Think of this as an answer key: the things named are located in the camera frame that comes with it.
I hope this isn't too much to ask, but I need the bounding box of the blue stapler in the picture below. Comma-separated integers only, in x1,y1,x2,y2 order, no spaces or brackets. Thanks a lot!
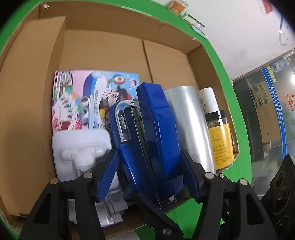
108,82,183,210

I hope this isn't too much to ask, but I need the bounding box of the orange small box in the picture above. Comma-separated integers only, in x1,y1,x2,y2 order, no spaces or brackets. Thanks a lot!
166,0,189,15

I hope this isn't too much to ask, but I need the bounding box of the black camera module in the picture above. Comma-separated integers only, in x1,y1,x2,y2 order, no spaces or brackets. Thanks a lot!
261,154,295,239

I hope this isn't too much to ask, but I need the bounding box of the colourful board game box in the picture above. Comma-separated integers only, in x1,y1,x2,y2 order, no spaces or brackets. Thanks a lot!
52,70,140,133

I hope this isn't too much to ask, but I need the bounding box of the silver film roll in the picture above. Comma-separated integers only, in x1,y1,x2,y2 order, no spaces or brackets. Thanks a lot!
164,86,216,174

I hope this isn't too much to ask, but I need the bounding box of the glass door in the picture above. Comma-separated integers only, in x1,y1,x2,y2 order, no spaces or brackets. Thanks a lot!
233,48,295,197

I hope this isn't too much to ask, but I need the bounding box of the red wall sign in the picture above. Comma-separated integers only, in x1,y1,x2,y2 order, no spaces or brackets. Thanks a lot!
260,0,273,16

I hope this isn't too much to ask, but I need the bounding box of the clear plastic card case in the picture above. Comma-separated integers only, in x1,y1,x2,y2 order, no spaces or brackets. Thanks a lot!
181,12,208,40

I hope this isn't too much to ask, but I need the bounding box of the brown cardboard box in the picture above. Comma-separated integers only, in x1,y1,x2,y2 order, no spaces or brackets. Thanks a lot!
0,0,240,240

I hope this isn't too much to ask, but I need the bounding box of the yellow labelled jar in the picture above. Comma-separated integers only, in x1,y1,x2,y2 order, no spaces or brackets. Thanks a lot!
205,110,234,173

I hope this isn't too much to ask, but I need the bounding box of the white phone stand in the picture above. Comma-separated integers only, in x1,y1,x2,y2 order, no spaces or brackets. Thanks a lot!
52,128,128,228

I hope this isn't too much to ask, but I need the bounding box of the white tube bottle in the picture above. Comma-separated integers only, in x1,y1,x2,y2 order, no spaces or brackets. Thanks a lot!
197,87,220,114

